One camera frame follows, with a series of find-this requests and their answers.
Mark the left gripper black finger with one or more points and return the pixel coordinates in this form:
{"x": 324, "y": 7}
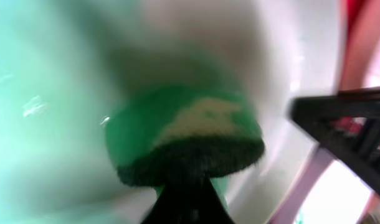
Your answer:
{"x": 196, "y": 203}

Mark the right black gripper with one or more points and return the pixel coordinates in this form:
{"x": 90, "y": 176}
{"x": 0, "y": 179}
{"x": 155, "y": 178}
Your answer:
{"x": 348, "y": 126}

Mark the white plate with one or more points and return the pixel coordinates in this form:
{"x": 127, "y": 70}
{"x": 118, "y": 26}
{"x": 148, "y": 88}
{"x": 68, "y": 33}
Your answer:
{"x": 326, "y": 191}
{"x": 84, "y": 84}

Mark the green yellow sponge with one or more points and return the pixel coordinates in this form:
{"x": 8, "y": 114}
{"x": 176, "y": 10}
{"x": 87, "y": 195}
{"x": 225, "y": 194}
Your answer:
{"x": 183, "y": 137}

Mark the red plastic tray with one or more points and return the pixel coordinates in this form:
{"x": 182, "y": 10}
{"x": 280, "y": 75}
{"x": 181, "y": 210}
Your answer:
{"x": 363, "y": 37}

